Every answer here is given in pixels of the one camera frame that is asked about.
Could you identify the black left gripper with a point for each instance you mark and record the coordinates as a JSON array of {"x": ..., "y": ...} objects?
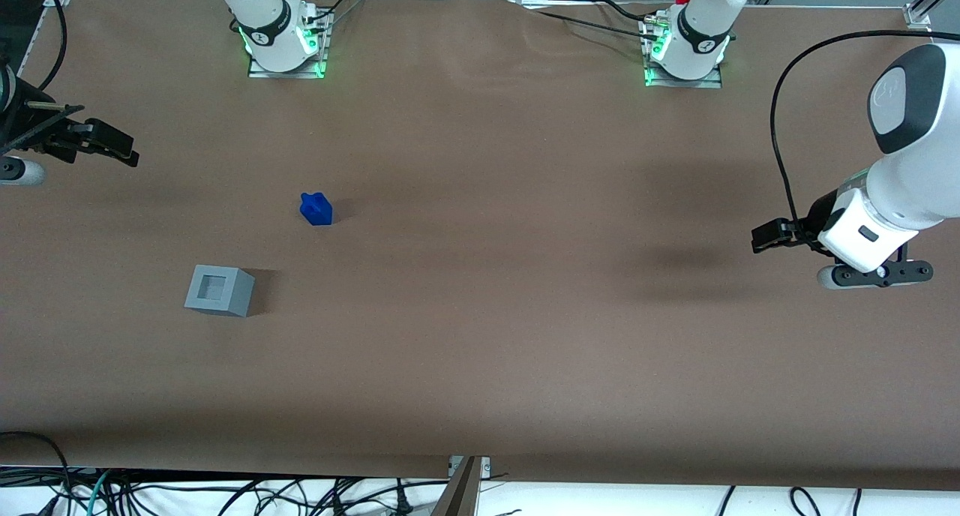
[{"x": 816, "y": 221}]

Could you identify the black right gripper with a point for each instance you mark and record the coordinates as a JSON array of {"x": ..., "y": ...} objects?
[{"x": 31, "y": 128}]

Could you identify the blue plastic part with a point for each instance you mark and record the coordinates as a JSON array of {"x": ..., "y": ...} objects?
[{"x": 316, "y": 210}]

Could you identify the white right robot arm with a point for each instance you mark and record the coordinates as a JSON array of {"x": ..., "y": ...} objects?
[{"x": 262, "y": 13}]

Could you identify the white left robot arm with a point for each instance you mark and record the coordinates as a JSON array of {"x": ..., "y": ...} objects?
[{"x": 915, "y": 178}]

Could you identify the gray cube base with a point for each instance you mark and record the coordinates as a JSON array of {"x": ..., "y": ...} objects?
[{"x": 217, "y": 291}]

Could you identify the aluminium corner profile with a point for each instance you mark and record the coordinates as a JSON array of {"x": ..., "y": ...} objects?
[{"x": 930, "y": 2}]

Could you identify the brown table cover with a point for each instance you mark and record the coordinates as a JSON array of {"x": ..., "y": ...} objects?
[{"x": 480, "y": 313}]

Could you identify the aluminium profile beam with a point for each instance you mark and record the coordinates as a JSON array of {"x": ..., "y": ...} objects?
[{"x": 457, "y": 497}]

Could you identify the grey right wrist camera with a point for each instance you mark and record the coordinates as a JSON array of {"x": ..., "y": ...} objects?
[{"x": 22, "y": 172}]

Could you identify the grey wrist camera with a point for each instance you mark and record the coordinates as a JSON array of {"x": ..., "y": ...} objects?
[
  {"x": 870, "y": 274},
  {"x": 22, "y": 172}
]

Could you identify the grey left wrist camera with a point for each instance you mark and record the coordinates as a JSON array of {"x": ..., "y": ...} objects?
[{"x": 870, "y": 274}]

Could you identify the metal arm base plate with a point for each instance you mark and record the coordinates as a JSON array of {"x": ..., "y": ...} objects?
[
  {"x": 682, "y": 83},
  {"x": 289, "y": 74}
]

